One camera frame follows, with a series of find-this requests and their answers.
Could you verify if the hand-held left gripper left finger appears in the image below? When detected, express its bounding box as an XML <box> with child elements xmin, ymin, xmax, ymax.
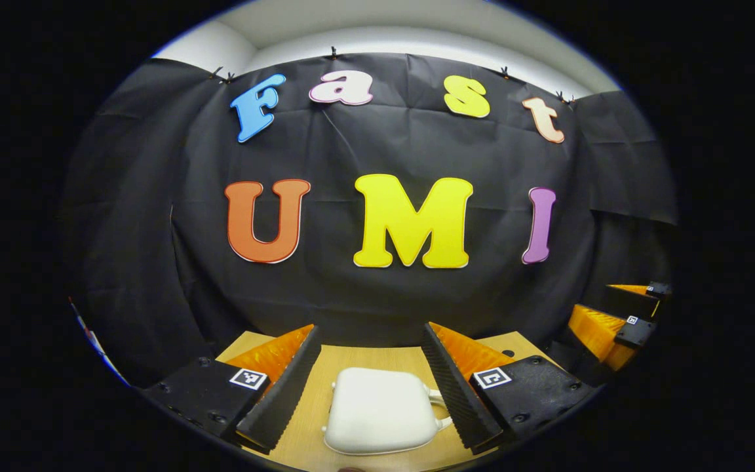
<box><xmin>142</xmin><ymin>324</ymin><xmax>323</xmax><ymax>453</ymax></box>

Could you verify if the white suitcase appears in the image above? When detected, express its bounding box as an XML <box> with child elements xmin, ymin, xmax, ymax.
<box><xmin>322</xmin><ymin>367</ymin><xmax>454</xmax><ymax>456</ymax></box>

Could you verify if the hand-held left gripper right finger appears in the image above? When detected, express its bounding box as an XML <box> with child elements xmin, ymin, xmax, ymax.
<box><xmin>421</xmin><ymin>321</ymin><xmax>598</xmax><ymax>456</ymax></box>

